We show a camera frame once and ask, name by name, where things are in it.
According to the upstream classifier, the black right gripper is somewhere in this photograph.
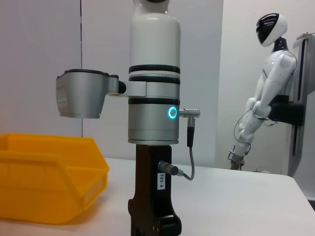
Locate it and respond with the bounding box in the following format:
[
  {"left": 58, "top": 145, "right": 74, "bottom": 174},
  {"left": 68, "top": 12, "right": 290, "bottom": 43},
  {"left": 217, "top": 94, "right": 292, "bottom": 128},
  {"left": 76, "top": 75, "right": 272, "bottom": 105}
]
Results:
[{"left": 127, "top": 144, "right": 183, "bottom": 236}]

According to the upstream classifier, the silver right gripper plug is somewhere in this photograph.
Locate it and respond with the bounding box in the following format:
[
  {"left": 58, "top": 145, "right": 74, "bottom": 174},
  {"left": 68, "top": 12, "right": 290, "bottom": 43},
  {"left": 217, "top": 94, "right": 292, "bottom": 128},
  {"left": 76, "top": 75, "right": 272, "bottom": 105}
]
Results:
[{"left": 158, "top": 161, "right": 179, "bottom": 175}]

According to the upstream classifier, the yellow plastic bin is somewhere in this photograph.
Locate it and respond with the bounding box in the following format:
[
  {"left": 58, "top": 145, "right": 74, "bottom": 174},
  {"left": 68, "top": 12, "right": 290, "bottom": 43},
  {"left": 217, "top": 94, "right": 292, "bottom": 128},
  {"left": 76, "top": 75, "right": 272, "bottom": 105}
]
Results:
[{"left": 0, "top": 133, "right": 110, "bottom": 226}]

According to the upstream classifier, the white humanoid robot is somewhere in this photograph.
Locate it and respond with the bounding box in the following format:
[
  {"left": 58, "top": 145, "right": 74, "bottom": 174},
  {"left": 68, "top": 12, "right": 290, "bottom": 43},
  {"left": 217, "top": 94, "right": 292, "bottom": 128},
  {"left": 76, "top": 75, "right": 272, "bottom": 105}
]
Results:
[{"left": 228, "top": 13, "right": 298, "bottom": 170}]

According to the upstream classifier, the grey robot stand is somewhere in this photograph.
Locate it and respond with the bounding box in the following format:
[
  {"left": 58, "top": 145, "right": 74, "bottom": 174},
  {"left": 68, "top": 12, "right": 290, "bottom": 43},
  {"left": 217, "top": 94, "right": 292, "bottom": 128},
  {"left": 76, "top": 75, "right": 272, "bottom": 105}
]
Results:
[{"left": 268, "top": 33, "right": 315, "bottom": 177}]

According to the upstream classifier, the grey right gripper cable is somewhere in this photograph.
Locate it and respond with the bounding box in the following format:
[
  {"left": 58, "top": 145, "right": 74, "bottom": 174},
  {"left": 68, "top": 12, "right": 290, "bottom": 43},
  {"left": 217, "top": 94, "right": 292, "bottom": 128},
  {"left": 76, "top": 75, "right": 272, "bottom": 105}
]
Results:
[{"left": 177, "top": 118, "right": 195, "bottom": 181}]

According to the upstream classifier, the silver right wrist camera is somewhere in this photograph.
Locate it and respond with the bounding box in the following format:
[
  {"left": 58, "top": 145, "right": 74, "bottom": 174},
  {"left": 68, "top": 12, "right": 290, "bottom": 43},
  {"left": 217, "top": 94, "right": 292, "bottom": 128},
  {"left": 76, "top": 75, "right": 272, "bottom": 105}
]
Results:
[{"left": 56, "top": 69, "right": 127, "bottom": 119}]

